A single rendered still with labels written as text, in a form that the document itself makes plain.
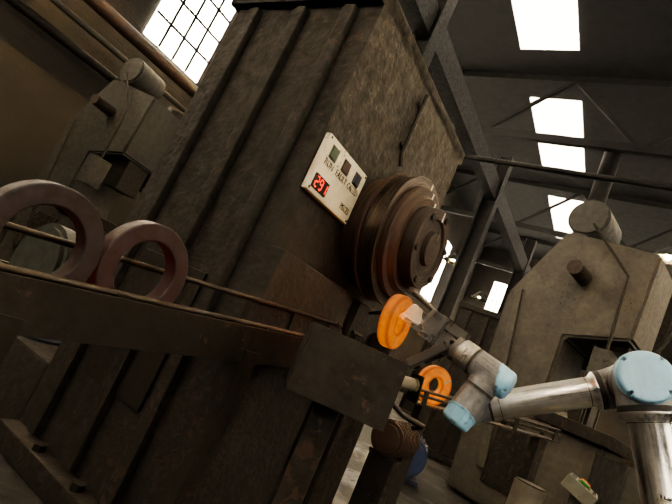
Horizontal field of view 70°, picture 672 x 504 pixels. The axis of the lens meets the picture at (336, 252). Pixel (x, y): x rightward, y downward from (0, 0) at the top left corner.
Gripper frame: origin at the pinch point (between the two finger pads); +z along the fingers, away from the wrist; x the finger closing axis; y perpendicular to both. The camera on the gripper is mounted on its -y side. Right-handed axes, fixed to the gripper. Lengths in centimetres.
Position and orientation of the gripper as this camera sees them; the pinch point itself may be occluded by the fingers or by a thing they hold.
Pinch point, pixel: (398, 315)
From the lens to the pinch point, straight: 139.5
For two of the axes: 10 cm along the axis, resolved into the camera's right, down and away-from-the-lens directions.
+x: -4.5, -3.5, -8.2
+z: -6.7, -4.8, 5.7
